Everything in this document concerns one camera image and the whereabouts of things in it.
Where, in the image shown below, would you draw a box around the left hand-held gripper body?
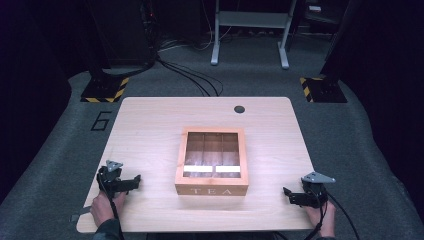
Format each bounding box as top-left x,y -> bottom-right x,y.
96,160 -> 135,198

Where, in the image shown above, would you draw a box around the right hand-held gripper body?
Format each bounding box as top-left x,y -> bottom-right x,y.
289,171 -> 337,209

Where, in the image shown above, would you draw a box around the wooden tea box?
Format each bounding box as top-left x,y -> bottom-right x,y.
174,126 -> 250,197

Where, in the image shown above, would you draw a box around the person's left hand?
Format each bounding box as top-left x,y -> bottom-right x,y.
90,191 -> 128,228

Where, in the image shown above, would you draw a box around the person's right hand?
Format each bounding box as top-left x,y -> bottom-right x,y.
303,200 -> 337,238

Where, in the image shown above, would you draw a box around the dark curtain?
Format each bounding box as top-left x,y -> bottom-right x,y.
346,0 -> 424,208
0,0 -> 88,204

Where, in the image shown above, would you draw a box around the black stand column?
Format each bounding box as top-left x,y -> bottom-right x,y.
319,0 -> 368,81
84,0 -> 158,81

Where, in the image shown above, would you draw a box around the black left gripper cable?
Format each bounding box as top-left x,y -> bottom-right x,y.
97,168 -> 126,240

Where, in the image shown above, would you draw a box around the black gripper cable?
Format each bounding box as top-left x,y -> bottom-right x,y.
303,191 -> 361,240
97,168 -> 126,240

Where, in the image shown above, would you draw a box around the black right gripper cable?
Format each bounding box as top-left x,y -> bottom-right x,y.
303,191 -> 361,240

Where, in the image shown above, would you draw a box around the grey metal bracket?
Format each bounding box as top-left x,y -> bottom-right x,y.
69,205 -> 92,223

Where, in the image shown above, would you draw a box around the black yellow striped base plate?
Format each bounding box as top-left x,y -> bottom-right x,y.
80,76 -> 130,104
298,76 -> 348,104

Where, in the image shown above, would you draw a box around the black floor cables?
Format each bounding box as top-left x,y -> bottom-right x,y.
155,54 -> 225,98

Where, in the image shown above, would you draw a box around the white floor cable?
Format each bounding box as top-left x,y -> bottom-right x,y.
158,0 -> 234,53

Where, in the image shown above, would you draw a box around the white metal stand frame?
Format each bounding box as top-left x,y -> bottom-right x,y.
210,0 -> 298,70

